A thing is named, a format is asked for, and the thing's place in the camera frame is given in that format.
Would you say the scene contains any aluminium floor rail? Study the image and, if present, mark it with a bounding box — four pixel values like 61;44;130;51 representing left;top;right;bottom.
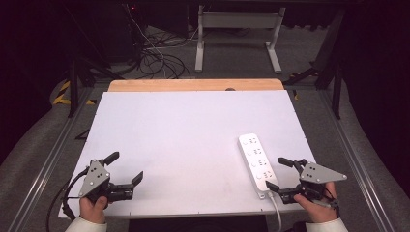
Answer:
316;89;396;232
7;86;95;232

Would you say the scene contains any yellow black hazard tape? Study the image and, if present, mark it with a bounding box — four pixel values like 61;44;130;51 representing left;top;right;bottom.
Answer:
52;79;98;106

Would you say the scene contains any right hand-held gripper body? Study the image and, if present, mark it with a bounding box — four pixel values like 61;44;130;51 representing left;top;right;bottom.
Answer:
279;159;348;205

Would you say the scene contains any black metal stand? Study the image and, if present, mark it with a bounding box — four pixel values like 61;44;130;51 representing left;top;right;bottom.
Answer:
282;9;344;121
66;52;126;119

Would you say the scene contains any white power strip cable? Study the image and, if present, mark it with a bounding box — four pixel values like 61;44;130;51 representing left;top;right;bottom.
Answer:
268;191;283;232

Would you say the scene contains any white power strip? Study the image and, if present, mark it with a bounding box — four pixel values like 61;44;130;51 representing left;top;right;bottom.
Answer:
238;132;280;200

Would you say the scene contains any person's right hand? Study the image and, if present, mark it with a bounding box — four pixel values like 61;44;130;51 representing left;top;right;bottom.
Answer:
293;181;340;224

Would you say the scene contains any person's left hand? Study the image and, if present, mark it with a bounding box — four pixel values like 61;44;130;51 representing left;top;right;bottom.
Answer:
78;194;109;225

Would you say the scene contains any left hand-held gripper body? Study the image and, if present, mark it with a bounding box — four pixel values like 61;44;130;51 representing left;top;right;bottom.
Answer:
77;159;134;205

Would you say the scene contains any white metal desk frame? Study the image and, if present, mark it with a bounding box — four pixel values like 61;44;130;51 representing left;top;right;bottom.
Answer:
193;4;287;74

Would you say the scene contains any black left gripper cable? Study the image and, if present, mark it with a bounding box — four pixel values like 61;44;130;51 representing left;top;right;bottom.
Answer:
45;166;91;232

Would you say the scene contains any bundle of black floor cables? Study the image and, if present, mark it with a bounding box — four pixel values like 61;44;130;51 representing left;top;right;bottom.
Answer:
134;28;192;80

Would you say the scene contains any black cable bundle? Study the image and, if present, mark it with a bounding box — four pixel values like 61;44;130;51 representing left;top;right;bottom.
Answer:
125;4;169;79

